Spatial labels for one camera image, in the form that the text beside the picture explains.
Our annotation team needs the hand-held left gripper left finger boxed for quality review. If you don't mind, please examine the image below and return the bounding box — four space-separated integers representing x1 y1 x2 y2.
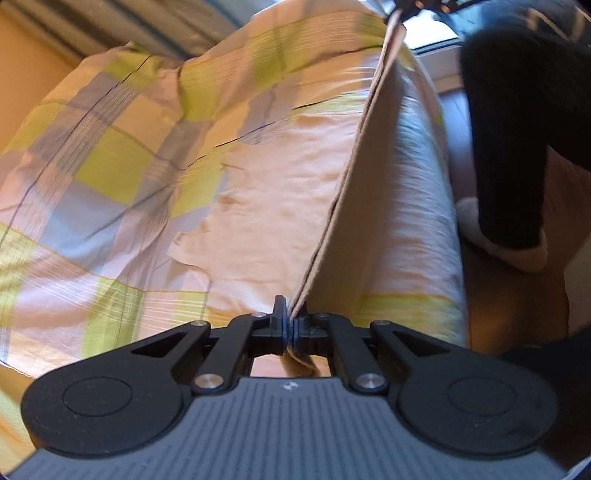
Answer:
83 295 291 396

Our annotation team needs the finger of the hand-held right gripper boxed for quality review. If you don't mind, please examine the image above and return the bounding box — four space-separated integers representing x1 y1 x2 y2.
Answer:
390 0 465 19

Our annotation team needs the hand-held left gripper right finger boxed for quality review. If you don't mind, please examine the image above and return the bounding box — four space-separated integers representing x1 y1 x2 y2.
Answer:
291 311 491 396

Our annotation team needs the beige garment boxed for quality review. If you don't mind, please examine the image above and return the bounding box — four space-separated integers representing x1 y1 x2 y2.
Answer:
168 13 416 381

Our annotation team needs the dark blue patterned cloth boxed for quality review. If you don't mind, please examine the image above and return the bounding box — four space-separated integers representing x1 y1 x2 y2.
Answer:
521 0 591 49

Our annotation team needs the person's leg in black pants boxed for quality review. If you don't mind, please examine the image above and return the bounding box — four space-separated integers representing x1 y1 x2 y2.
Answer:
461 0 591 251

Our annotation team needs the beige fuzzy slipper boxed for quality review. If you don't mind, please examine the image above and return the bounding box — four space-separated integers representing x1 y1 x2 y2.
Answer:
455 198 549 274

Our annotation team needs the plaid sofa cover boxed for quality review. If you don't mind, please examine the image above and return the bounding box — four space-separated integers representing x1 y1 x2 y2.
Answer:
0 0 468 393

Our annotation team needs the grey-green star curtain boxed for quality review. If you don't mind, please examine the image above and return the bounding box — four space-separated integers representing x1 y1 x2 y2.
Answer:
0 0 262 75

